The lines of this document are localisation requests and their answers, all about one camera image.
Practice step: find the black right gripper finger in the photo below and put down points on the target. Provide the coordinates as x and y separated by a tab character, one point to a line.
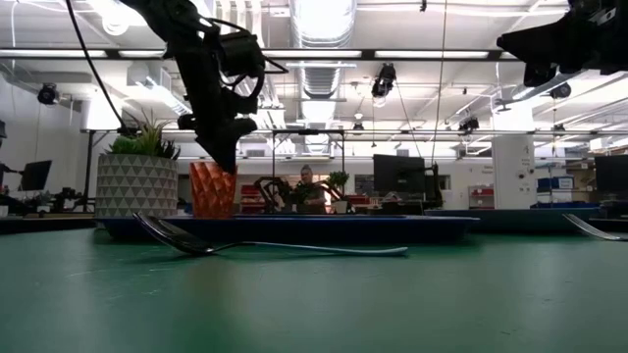
539	41
544	58

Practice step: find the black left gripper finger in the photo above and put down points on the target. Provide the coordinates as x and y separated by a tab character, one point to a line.
208	142
228	142

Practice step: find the orange faceted plastic cup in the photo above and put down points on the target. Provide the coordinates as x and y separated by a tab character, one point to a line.
211	193

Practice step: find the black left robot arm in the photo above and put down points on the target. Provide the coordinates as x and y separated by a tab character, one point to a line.
162	19

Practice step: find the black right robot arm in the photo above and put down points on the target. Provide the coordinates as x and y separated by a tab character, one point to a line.
618	34

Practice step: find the background black robot arm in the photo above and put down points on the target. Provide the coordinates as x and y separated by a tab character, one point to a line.
275	191

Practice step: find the dark blue plastic tray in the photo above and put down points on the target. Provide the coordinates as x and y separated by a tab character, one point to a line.
319	229

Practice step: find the black ceiling spotlight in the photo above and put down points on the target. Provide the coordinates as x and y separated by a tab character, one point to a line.
560	90
469	124
48	94

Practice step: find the succulent in triangle-patterned pot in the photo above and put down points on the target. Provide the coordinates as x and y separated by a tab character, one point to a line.
137	186

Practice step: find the person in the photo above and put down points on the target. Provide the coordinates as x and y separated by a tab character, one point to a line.
309	193

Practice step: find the small green background plant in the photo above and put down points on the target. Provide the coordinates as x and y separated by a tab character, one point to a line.
338	179

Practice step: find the white square column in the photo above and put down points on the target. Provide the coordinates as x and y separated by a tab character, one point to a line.
510	171

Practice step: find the blue storage bin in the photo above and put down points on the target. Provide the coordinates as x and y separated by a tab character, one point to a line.
554	183

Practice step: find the red storage bin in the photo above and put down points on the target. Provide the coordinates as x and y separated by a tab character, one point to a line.
482	198

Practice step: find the large black monitor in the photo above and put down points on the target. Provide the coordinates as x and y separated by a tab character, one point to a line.
398	174

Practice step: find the green table mat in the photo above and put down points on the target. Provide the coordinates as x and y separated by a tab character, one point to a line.
314	304

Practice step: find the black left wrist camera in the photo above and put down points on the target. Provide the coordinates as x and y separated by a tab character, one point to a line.
243	54

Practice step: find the black background metal frame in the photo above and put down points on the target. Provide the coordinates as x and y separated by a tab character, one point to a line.
308	132

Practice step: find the silver ventilation duct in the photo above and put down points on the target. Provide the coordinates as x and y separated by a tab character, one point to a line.
321	29

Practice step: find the black hanging ceiling camera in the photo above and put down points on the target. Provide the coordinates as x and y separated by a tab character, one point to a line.
384	81

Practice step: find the black overhead frame beam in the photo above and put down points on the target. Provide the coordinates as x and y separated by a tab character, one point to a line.
368	54

